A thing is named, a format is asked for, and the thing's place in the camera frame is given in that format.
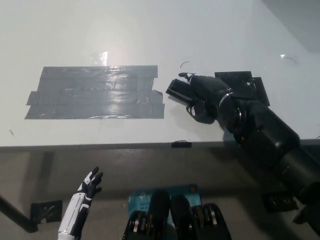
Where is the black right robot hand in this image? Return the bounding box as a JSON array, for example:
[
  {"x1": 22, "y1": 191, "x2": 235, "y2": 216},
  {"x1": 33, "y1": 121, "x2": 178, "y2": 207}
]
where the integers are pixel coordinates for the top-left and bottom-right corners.
[{"x1": 178, "y1": 72, "x2": 235, "y2": 125}]

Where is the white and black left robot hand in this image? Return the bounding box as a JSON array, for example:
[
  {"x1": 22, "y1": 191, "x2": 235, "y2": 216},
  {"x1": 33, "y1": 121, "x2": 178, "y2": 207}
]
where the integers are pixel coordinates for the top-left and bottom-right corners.
[{"x1": 79, "y1": 166, "x2": 104, "y2": 201}]

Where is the black stapler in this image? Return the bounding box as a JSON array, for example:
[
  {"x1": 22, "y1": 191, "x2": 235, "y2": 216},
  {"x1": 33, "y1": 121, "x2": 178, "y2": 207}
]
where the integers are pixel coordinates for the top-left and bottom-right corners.
[{"x1": 165, "y1": 77, "x2": 199, "y2": 107}]

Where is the black tape patch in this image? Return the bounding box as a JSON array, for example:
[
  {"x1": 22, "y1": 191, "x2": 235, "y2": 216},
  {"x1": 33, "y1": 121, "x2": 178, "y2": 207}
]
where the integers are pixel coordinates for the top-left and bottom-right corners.
[{"x1": 214, "y1": 71, "x2": 272, "y2": 107}]

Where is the black table foot plate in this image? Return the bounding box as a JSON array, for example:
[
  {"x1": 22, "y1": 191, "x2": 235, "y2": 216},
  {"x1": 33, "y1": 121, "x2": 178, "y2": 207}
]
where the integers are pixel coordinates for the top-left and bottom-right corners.
[{"x1": 30, "y1": 199, "x2": 63, "y2": 224}]

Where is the blue box on floor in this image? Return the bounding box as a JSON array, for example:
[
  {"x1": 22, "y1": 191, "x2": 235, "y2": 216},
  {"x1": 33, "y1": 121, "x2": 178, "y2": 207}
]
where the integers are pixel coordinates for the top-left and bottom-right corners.
[{"x1": 127, "y1": 184, "x2": 202, "y2": 226}]

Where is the black table leg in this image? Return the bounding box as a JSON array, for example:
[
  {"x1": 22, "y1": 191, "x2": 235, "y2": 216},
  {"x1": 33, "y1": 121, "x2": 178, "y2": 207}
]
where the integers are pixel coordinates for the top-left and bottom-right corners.
[{"x1": 0, "y1": 194, "x2": 39, "y2": 232}]

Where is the grey duct tape patch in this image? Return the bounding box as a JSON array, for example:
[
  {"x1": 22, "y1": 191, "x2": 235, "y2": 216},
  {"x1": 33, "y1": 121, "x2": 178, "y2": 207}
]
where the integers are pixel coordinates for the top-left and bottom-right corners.
[{"x1": 24, "y1": 65, "x2": 165, "y2": 120}]

